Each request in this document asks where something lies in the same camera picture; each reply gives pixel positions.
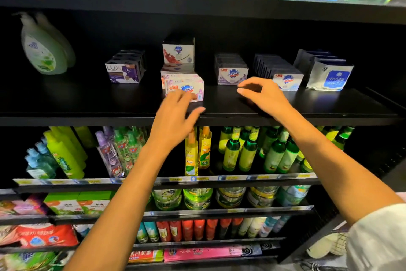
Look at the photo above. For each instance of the person's right hand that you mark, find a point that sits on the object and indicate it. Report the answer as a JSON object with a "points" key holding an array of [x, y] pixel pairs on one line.
{"points": [[269, 96]]}

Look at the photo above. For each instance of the person's left hand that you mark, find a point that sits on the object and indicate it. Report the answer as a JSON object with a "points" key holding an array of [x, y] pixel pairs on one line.
{"points": [[174, 122]]}

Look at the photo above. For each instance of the black store shelf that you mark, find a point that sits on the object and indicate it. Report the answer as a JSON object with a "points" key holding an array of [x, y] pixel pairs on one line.
{"points": [[63, 103]]}

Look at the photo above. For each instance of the pale green pump soap bottle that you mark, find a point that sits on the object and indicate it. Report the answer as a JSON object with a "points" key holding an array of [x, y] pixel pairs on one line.
{"points": [[44, 46]]}

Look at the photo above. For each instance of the person's right forearm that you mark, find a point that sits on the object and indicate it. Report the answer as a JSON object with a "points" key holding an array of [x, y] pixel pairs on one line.
{"points": [[342, 166]]}

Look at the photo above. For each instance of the person's left forearm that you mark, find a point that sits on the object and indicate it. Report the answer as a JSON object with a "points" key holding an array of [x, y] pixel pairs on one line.
{"points": [[117, 217]]}

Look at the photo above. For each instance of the row of white blue soap boxes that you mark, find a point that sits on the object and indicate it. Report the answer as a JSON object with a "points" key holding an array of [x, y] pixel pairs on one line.
{"points": [[282, 74]]}

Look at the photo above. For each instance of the row of white pink soap boxes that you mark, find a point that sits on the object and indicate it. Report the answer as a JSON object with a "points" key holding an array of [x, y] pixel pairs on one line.
{"points": [[231, 71]]}

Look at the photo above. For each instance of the row of white upright packs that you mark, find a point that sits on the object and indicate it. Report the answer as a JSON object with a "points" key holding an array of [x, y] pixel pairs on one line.
{"points": [[330, 74]]}

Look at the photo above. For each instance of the row of white red soap boxes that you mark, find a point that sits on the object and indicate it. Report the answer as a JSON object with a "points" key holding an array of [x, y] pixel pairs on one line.
{"points": [[179, 52]]}

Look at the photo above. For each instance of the row of purple soap boxes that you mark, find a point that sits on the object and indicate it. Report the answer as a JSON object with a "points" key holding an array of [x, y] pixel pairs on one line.
{"points": [[125, 68]]}

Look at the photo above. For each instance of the green lidded wipe tub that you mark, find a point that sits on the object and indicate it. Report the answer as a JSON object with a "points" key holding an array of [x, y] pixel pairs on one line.
{"points": [[198, 198], [262, 196], [231, 196], [293, 195], [167, 199]]}

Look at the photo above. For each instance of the green white box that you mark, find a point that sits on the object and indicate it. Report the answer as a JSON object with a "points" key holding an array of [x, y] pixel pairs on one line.
{"points": [[95, 203], [63, 204]]}

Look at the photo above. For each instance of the row of white small bottles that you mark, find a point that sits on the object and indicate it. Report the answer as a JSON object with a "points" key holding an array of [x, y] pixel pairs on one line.
{"points": [[263, 226]]}

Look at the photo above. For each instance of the long pink packet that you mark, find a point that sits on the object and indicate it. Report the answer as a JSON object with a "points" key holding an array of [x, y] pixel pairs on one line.
{"points": [[203, 253]]}

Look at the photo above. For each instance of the yellow red packets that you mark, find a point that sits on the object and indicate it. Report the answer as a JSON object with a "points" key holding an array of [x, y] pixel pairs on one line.
{"points": [[146, 255]]}

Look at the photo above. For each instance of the cream white pouch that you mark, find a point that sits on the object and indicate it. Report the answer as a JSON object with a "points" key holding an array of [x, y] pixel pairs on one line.
{"points": [[327, 245]]}

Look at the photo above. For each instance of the red snack packet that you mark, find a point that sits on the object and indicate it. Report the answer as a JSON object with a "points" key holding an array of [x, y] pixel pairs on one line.
{"points": [[47, 236]]}

